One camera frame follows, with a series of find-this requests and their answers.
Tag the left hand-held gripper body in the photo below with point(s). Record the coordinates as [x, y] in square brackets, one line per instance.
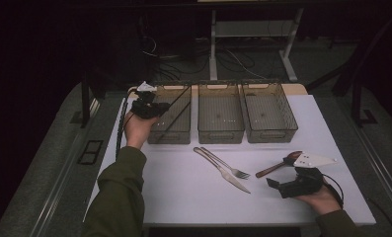
[144, 107]

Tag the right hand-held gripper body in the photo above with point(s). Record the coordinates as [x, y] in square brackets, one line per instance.
[302, 184]

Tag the black chopstick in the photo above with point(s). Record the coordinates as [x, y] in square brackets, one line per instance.
[180, 97]
[175, 125]

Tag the smoky transparent plastic bin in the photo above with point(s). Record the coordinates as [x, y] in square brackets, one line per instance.
[269, 115]
[170, 131]
[219, 115]

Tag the silver metal knife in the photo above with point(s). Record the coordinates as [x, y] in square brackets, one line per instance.
[236, 182]

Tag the person's left hand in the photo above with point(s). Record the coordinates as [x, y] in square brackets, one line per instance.
[136, 131]

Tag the person's right hand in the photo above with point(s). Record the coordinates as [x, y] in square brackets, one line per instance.
[325, 202]

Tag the brown wooden spoon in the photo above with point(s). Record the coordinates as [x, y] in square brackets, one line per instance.
[269, 170]

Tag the silver metal fork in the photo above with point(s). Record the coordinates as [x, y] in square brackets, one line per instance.
[219, 160]

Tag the black metal stand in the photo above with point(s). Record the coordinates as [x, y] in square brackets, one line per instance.
[356, 105]

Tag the black floor socket frame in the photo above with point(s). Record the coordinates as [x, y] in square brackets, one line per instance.
[85, 153]

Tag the silver metal rail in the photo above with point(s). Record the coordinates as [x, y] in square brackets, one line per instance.
[58, 184]
[381, 164]

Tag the white metal desk frame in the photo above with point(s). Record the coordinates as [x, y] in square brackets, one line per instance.
[249, 29]

